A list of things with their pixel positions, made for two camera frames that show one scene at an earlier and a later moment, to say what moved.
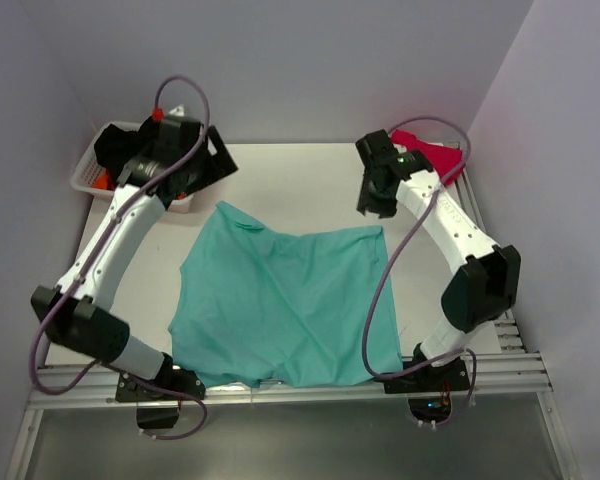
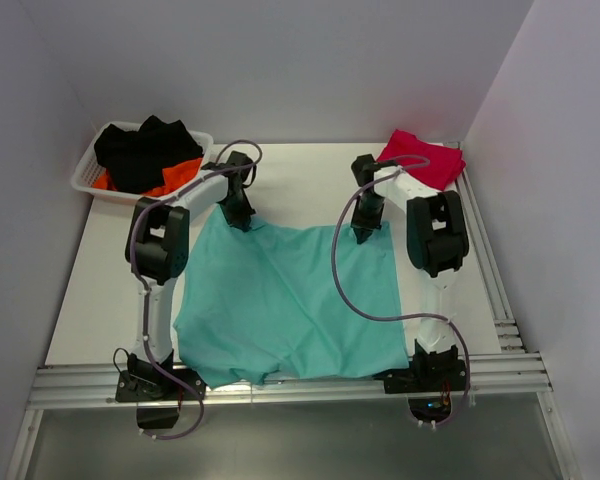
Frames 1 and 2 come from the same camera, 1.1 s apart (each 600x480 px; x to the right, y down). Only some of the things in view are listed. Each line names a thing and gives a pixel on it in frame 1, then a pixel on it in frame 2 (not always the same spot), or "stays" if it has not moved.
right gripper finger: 368,200 to 361,234
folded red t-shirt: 447,162 stays
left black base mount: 158,399 stays
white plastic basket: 88,165 stays
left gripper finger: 213,168 to 238,216
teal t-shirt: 254,307 stays
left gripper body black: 191,165 to 242,200
